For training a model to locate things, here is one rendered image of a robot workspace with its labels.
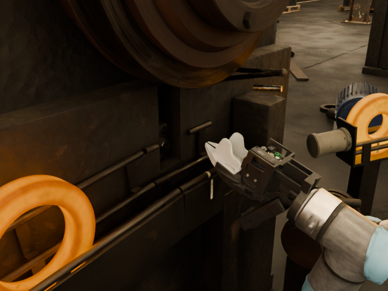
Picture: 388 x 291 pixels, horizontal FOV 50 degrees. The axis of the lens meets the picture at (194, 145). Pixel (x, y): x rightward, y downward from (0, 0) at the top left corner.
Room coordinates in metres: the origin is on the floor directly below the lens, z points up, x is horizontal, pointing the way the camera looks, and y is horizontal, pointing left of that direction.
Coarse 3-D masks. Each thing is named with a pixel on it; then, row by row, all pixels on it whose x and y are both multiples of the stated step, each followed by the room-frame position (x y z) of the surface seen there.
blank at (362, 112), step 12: (372, 96) 0.96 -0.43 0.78; (384, 96) 0.96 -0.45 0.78; (360, 108) 0.95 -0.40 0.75; (372, 108) 0.95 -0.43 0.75; (384, 108) 0.96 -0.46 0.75; (348, 120) 0.96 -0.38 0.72; (360, 120) 0.94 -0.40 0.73; (384, 120) 0.99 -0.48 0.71; (360, 132) 0.94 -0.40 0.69; (384, 132) 0.97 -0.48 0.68; (372, 144) 0.95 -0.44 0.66
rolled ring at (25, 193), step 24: (0, 192) 0.44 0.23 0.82; (24, 192) 0.44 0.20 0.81; (48, 192) 0.46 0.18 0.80; (72, 192) 0.49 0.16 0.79; (0, 216) 0.41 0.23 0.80; (72, 216) 0.49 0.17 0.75; (72, 240) 0.49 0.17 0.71; (48, 264) 0.48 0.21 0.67; (0, 288) 0.40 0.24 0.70; (24, 288) 0.43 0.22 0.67; (48, 288) 0.45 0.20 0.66
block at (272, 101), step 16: (240, 96) 0.89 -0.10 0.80; (256, 96) 0.89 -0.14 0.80; (272, 96) 0.89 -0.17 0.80; (240, 112) 0.88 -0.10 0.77; (256, 112) 0.85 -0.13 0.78; (272, 112) 0.84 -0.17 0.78; (240, 128) 0.88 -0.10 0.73; (256, 128) 0.85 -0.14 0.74; (272, 128) 0.84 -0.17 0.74; (256, 144) 0.85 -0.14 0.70
